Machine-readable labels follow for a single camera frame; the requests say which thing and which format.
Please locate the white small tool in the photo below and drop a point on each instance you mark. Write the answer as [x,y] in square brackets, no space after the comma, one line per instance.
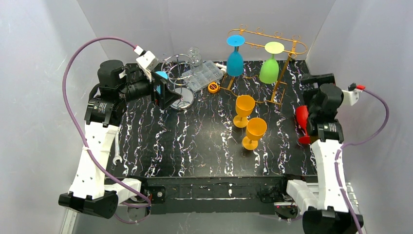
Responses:
[223,68]

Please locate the orange plastic goblet near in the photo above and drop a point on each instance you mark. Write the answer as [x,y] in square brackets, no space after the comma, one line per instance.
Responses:
[255,130]

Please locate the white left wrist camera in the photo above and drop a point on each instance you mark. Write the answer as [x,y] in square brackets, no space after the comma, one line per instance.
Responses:
[146,61]

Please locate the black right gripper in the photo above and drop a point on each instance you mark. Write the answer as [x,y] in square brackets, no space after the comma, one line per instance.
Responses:
[309,121]

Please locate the red plastic goblet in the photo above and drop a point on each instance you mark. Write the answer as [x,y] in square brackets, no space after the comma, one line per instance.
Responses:
[301,117]

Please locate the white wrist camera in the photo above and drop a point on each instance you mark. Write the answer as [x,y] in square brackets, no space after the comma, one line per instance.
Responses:
[352,94]
[146,61]

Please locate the silver open-end wrench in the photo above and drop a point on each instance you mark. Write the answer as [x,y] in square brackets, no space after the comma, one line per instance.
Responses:
[117,157]

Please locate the clear plastic parts box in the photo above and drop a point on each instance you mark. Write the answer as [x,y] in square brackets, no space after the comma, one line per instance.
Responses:
[201,79]

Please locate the gold wire glass rack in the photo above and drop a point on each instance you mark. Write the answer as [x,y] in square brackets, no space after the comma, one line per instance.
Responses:
[293,47]

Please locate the blue plastic goblet back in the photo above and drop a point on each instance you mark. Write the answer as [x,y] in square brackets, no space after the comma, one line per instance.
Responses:
[235,62]

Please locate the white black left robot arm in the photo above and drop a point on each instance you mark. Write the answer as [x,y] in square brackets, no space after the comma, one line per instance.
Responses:
[108,100]

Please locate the yellow tape measure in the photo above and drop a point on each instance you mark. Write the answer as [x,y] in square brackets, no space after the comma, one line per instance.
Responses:
[213,87]

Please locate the blue plastic goblet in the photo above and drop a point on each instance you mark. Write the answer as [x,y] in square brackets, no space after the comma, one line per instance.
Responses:
[235,62]
[163,75]

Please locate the orange plastic goblet far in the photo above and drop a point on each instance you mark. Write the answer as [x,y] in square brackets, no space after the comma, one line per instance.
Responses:
[244,106]

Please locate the chrome spiral glass rack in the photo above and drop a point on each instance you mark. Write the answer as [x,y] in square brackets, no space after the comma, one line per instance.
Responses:
[180,68]

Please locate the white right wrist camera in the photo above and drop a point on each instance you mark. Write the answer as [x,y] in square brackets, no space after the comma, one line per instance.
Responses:
[352,94]

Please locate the clear glass wine glass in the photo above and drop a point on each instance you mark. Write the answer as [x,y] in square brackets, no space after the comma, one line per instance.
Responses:
[197,62]

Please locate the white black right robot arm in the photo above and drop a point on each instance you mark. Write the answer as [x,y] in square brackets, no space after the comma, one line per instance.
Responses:
[330,212]

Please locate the green plastic goblet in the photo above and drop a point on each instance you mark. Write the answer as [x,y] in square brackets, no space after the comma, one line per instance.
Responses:
[270,68]

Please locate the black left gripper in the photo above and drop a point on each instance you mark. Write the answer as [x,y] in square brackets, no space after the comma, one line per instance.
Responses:
[155,90]

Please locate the orange plastic goblet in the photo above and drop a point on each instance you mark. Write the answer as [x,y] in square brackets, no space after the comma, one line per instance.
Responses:
[255,130]
[244,106]

